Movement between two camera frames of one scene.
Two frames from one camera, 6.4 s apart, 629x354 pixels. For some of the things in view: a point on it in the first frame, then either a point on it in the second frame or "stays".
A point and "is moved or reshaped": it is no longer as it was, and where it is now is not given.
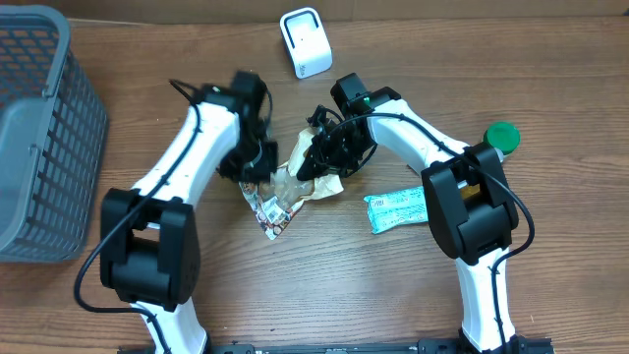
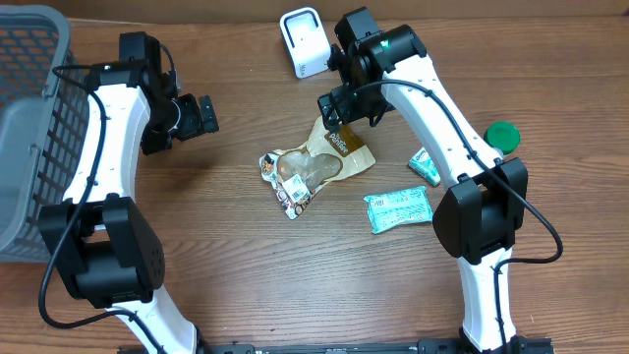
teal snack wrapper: (391, 209) stays
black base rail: (517, 345) stays
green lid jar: (503, 136) stays
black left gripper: (263, 172) → (197, 125)
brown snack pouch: (275, 202) is moved or reshaped
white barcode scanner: (306, 41) stays
